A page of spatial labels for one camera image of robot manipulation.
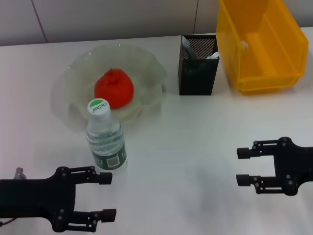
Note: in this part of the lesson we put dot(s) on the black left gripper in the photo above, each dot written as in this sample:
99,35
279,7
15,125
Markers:
36,198

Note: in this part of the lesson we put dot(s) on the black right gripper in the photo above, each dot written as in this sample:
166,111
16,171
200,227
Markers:
298,164

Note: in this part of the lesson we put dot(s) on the clear water bottle green label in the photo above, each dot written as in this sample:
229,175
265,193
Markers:
105,137

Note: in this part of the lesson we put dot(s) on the orange fruit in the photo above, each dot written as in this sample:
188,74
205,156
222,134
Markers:
113,90

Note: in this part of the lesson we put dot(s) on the green utility knife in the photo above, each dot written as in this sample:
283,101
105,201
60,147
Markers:
213,55

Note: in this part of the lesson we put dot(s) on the white paper ball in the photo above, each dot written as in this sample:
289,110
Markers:
244,44

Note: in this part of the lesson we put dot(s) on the grey marker pen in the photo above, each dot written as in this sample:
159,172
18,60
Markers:
188,49

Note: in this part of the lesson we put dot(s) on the black mesh pen holder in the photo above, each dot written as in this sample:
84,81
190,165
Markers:
196,80

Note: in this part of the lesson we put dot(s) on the green glass fruit plate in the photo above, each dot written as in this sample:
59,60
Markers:
146,66

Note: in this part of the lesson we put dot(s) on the yellow plastic bin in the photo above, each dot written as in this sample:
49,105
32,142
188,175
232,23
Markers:
269,61

